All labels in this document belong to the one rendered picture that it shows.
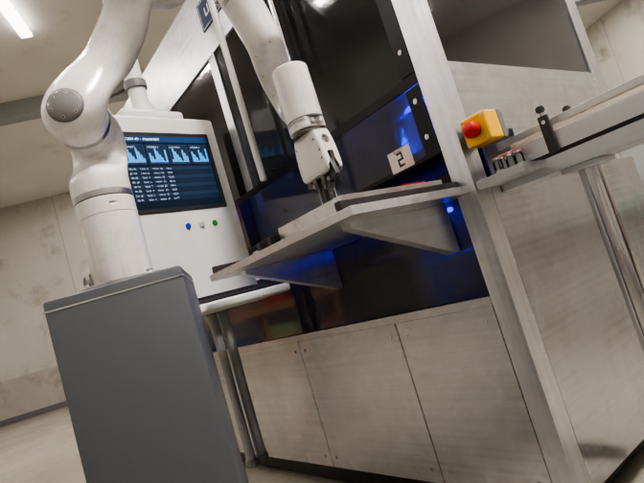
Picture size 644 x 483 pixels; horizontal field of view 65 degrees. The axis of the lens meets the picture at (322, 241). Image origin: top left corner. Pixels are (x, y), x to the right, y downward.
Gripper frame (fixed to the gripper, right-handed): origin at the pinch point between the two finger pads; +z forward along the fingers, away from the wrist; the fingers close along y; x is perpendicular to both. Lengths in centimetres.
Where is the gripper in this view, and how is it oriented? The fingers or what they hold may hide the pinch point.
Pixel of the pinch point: (329, 199)
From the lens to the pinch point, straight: 113.2
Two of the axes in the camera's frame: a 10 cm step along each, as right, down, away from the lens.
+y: -5.7, 2.5, 7.8
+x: -7.7, 1.7, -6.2
